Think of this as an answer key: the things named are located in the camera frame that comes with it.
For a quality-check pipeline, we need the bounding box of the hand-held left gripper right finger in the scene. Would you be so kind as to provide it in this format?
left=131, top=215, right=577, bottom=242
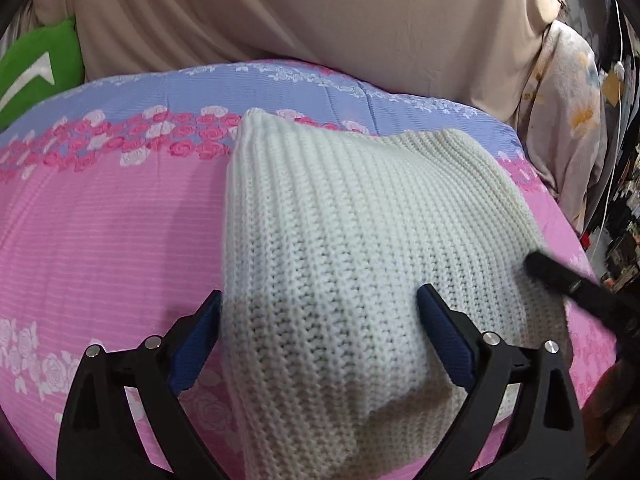
left=416, top=283, right=587, bottom=480

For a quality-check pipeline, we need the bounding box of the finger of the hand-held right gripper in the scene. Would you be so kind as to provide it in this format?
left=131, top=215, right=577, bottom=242
left=522, top=250, right=640, bottom=333

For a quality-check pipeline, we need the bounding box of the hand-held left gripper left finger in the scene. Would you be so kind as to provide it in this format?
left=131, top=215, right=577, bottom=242
left=56, top=289, right=232, bottom=480

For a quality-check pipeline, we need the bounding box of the white knit sweater with stripes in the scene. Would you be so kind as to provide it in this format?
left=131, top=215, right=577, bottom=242
left=220, top=107, right=572, bottom=480

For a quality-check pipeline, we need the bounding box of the cluttered dark shelf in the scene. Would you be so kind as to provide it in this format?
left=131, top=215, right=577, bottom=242
left=597, top=0, right=640, bottom=293

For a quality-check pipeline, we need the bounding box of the pink and blue floral bedsheet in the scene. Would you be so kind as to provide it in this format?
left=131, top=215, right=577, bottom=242
left=0, top=58, right=620, bottom=480

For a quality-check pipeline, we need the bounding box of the cream cloth with orange flowers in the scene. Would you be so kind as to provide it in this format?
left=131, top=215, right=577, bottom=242
left=510, top=19, right=609, bottom=237

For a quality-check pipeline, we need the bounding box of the green pillow with white mark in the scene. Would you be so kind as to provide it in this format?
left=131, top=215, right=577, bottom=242
left=0, top=16, right=85, bottom=132

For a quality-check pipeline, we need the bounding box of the beige curtain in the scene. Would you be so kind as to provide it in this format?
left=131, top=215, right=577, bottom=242
left=31, top=0, right=570, bottom=127

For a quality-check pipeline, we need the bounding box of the white cable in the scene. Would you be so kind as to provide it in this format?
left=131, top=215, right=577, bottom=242
left=596, top=0, right=627, bottom=263

